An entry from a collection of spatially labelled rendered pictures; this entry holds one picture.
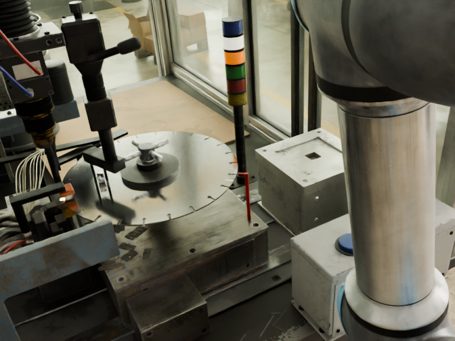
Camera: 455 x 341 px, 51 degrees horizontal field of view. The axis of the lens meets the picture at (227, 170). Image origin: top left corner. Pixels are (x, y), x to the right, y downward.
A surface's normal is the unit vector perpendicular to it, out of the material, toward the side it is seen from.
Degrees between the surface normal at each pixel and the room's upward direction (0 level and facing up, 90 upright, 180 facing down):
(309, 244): 0
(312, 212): 90
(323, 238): 0
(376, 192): 96
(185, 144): 0
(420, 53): 101
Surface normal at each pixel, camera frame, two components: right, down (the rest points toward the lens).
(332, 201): 0.47, 0.43
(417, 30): -0.62, 0.44
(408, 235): 0.07, 0.53
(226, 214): -0.07, -0.85
